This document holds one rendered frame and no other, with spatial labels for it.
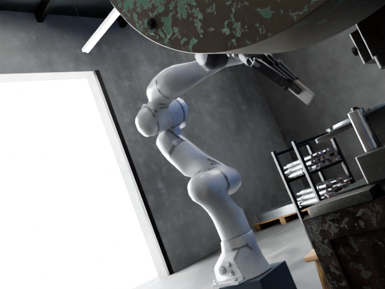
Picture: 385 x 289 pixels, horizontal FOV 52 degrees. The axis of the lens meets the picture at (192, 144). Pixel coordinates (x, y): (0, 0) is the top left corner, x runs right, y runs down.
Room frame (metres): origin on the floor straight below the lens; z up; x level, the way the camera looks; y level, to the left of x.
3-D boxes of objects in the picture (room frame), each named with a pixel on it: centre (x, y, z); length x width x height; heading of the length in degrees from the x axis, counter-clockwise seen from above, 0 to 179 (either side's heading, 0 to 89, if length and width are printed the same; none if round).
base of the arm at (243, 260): (1.44, 0.01, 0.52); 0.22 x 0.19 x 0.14; 50
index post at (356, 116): (0.82, -0.34, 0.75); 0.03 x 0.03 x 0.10; 45
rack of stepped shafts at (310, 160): (3.49, -0.90, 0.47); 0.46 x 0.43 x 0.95; 25
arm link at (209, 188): (1.38, 0.00, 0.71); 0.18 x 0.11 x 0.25; 145
